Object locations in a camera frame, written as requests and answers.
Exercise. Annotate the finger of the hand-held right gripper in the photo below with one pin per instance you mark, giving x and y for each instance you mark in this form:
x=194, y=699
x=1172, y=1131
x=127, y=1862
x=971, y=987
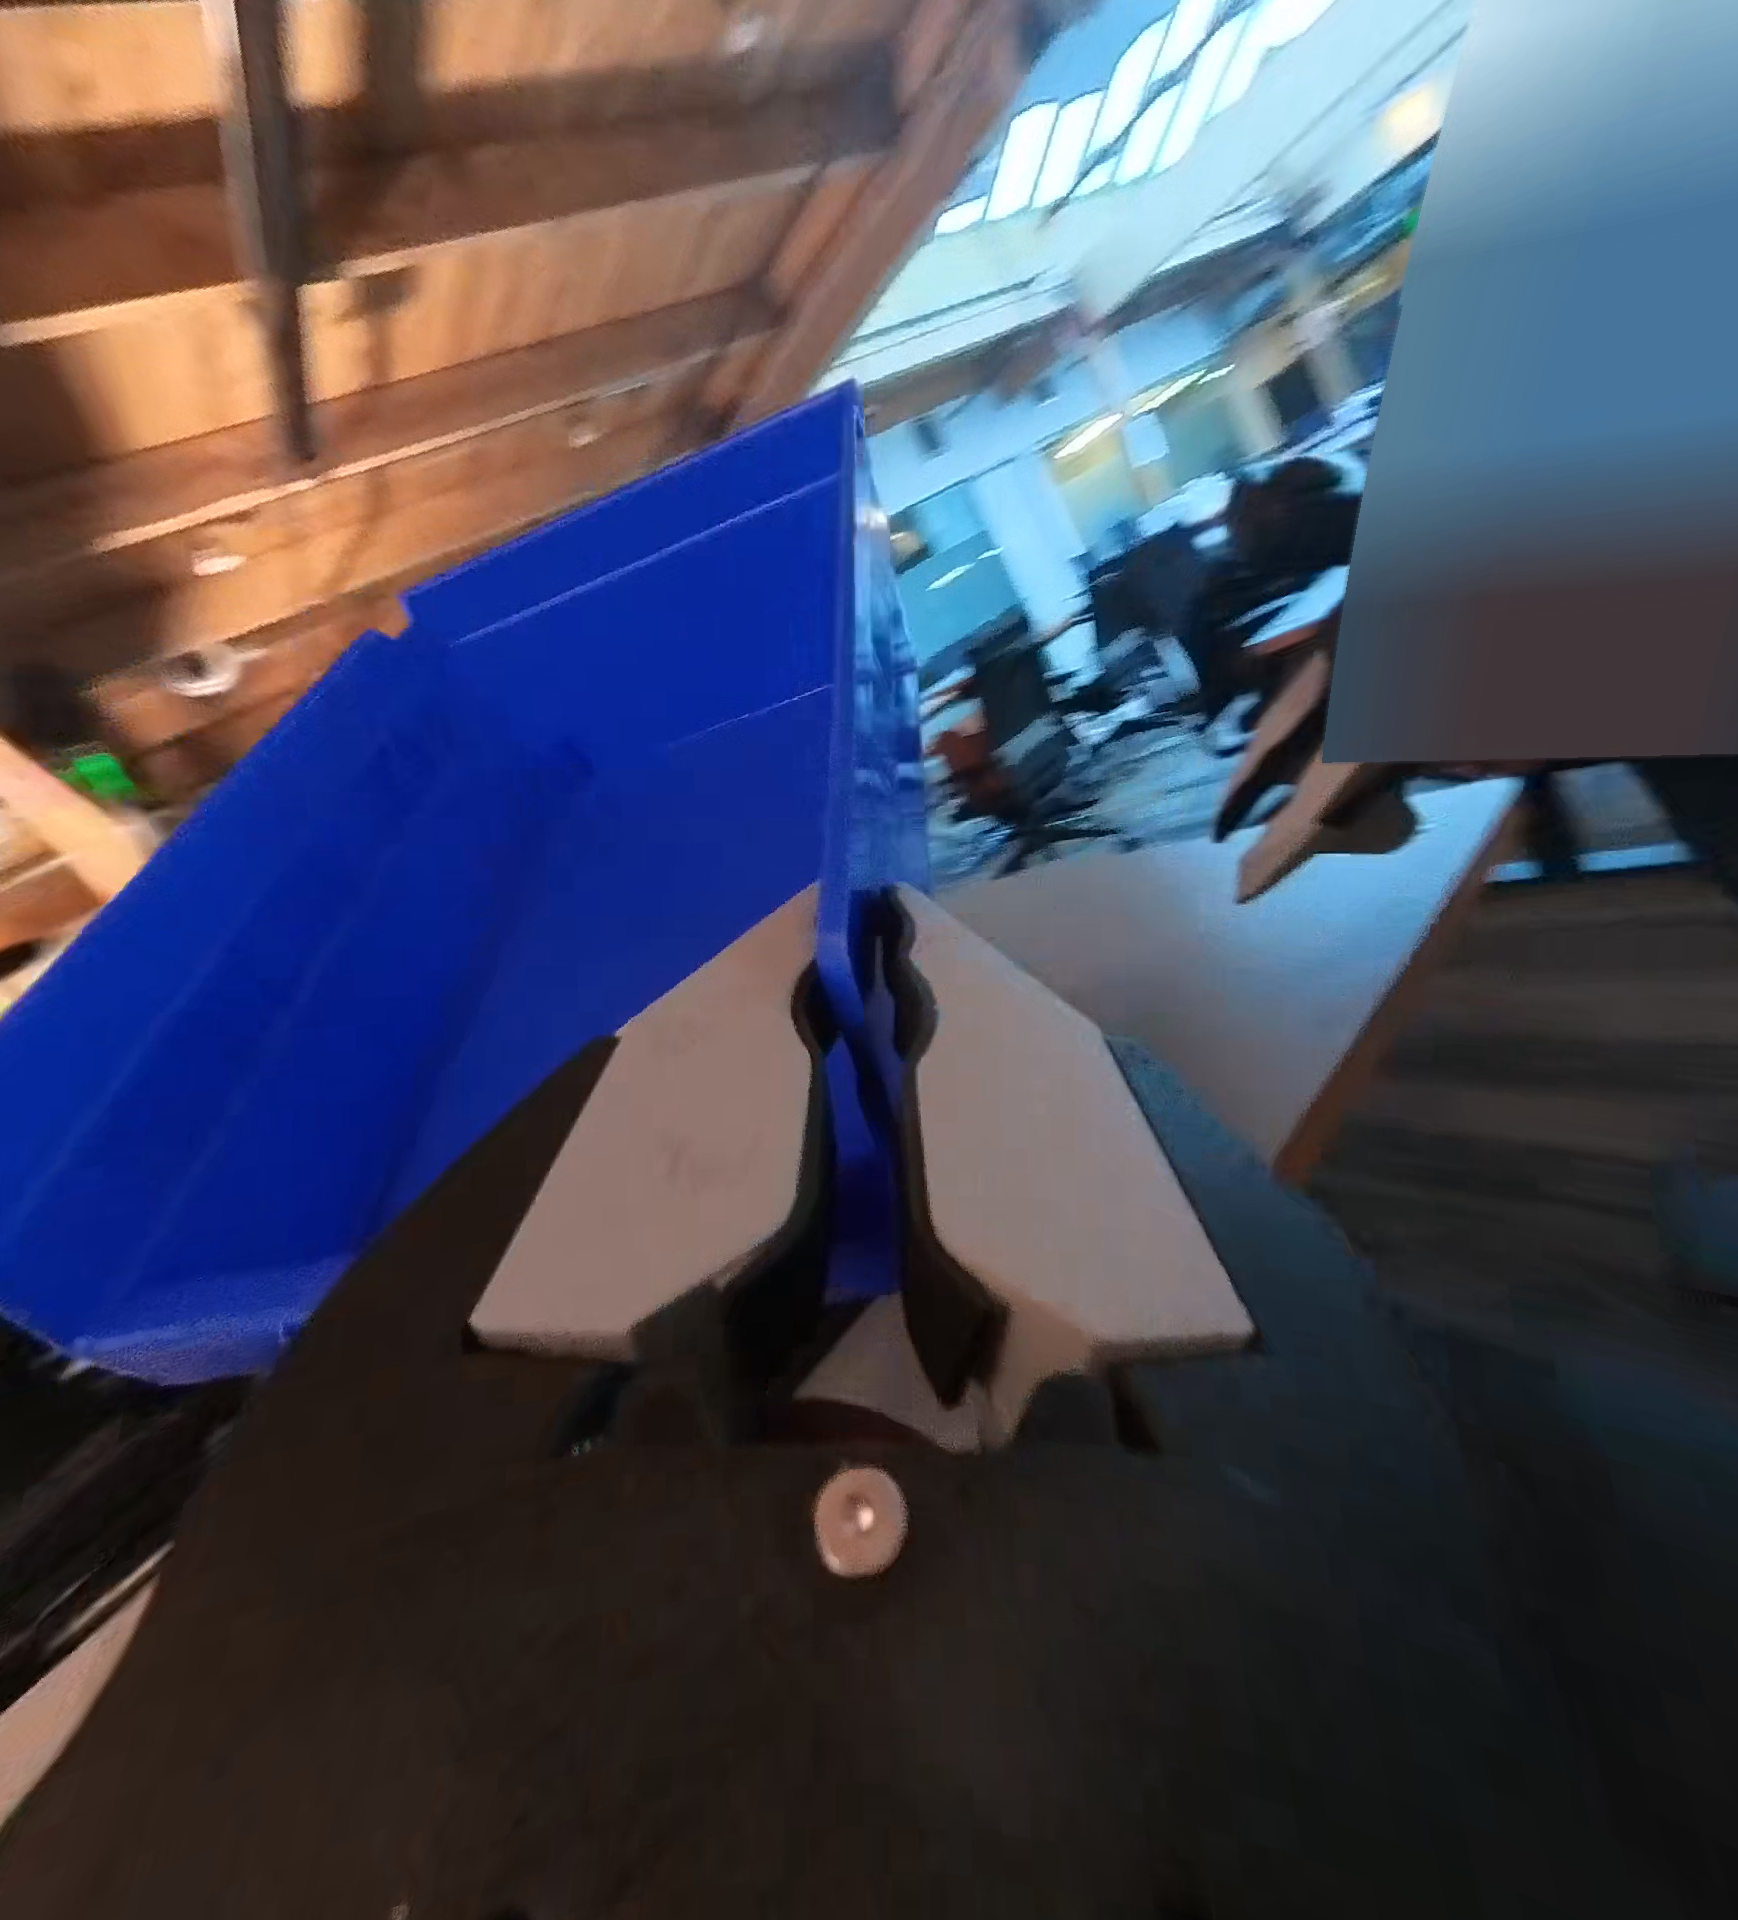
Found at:
x=1296, y=803

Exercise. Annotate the black drawer cabinet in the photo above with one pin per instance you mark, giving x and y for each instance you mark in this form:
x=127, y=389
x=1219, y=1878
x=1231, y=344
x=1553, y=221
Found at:
x=45, y=1499

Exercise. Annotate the black metal bar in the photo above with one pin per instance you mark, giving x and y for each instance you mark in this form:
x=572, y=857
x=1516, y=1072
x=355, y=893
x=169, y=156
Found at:
x=272, y=225

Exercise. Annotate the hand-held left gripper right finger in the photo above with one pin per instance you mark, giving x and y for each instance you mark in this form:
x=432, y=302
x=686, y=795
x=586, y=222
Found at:
x=1063, y=1185

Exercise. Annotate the black office chair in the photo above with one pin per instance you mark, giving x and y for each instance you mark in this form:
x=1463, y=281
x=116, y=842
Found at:
x=1028, y=736
x=1275, y=585

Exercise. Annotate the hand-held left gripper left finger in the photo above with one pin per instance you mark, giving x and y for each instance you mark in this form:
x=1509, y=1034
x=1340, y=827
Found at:
x=674, y=1170

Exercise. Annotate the blue plastic bin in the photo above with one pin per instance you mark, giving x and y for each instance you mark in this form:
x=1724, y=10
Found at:
x=435, y=930

